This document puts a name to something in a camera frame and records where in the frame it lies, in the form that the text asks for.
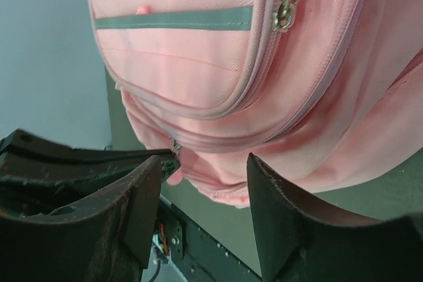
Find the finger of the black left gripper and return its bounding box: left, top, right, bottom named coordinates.
left=1, top=129, right=180, bottom=216

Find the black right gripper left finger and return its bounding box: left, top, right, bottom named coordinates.
left=1, top=156, right=162, bottom=281

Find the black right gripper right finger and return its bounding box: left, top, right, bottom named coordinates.
left=247, top=155, right=422, bottom=281

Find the pink student backpack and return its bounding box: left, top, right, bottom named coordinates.
left=88, top=0, right=422, bottom=207

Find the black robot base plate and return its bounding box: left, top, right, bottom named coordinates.
left=153, top=197, right=261, bottom=282

